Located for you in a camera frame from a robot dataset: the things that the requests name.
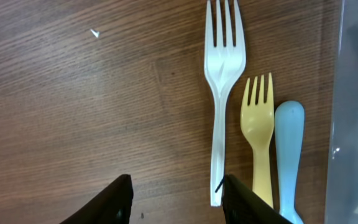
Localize white fork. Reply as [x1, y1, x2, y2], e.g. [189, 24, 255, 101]
[204, 0, 247, 207]

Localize left clear plastic container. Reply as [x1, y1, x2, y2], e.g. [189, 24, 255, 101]
[324, 0, 358, 223]

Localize yellow plastic fork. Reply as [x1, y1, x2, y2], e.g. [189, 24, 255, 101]
[241, 73, 275, 207]

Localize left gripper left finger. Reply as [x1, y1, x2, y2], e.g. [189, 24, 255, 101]
[61, 174, 134, 224]

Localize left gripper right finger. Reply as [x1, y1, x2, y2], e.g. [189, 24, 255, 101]
[215, 174, 291, 224]

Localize light blue plastic fork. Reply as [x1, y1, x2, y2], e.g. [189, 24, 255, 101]
[275, 101, 305, 223]

